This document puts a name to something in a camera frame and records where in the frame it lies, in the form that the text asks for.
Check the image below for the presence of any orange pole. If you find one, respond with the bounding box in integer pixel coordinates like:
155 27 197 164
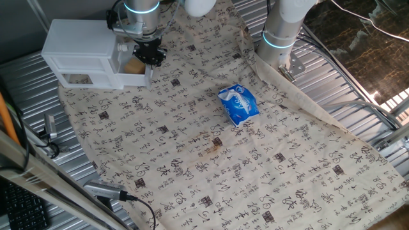
0 92 21 146

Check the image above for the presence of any large silver camera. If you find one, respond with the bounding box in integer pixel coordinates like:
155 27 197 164
83 179 129 203

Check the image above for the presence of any blue tissue pack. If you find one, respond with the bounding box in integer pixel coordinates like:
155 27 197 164
217 83 261 128

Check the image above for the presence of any aluminium frame beam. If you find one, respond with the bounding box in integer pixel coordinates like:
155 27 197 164
0 129 130 230

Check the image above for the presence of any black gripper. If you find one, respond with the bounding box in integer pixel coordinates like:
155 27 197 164
132 36 168 67

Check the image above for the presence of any thin white cable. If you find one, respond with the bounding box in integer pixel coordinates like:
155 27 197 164
330 0 409 43

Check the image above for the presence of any black camera cable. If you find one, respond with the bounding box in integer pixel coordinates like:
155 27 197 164
126 194 158 230

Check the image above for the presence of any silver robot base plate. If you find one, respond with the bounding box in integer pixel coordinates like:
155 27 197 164
277 52 307 83

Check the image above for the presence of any white plastic drawer cabinet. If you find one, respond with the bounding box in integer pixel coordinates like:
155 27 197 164
40 19 124 90

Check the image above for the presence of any beige calligraphy print cloth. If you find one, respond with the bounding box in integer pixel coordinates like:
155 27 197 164
57 0 409 230

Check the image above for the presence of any black keyboard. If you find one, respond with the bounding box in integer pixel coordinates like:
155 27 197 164
2 180 50 230

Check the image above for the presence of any light wooden cube block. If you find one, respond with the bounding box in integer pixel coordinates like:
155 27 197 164
123 57 146 75

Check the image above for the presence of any grey metal frame post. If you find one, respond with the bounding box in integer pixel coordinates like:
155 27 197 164
27 0 54 38

